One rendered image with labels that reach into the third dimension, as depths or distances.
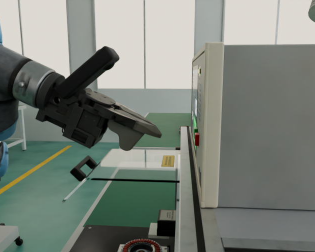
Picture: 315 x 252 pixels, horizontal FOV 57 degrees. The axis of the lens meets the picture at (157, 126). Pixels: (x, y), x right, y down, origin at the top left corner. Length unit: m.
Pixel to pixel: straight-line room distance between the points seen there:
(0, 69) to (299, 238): 0.48
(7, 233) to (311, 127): 1.01
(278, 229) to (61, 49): 5.39
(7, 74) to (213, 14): 4.88
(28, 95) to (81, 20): 5.04
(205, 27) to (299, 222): 4.95
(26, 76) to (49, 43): 5.18
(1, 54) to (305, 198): 0.50
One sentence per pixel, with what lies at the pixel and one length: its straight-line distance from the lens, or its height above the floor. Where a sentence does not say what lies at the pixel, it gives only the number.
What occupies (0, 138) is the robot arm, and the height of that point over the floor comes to 1.16.
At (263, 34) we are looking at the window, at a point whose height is 1.90.
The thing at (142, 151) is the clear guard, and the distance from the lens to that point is 0.82.
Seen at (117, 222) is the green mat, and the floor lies 0.75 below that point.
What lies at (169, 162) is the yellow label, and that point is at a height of 1.07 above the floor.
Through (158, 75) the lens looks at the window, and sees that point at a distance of 5.19.
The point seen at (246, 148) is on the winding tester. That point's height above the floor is 1.19.
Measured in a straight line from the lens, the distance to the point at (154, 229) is 0.81.
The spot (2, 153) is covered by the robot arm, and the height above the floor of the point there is 1.03.
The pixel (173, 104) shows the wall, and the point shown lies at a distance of 5.21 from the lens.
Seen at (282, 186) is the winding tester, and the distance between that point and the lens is 0.40.
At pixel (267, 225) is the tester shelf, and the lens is 0.37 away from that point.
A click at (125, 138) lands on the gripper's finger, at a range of 0.50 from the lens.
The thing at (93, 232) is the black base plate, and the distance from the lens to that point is 1.04.
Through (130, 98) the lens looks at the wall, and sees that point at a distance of 5.28.
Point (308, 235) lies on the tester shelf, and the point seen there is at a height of 1.11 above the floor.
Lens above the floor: 1.29
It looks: 10 degrees down
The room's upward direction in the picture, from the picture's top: straight up
